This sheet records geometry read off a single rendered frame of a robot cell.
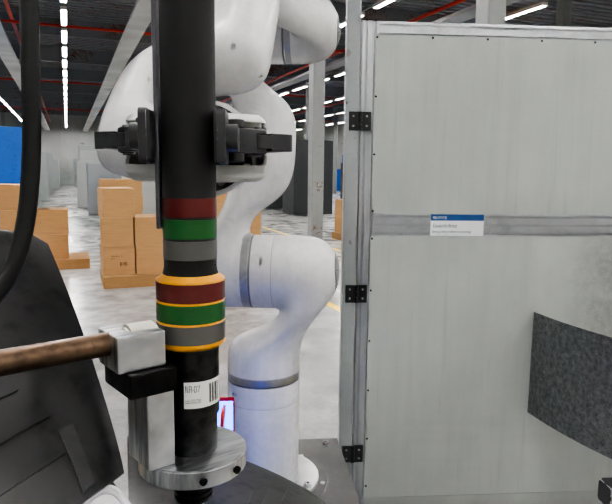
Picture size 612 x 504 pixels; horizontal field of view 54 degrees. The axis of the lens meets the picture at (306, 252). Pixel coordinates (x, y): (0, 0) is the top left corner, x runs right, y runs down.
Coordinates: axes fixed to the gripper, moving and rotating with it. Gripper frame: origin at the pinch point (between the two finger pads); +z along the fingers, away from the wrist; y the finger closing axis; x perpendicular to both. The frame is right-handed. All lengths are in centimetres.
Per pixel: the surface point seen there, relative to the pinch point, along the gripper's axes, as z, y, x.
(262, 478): -21.2, -4.9, -33.5
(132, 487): -15.0, 7.1, -30.7
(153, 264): -736, 130, -117
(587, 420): -150, -116, -84
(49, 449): 3.2, 7.8, -18.5
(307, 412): -316, -34, -147
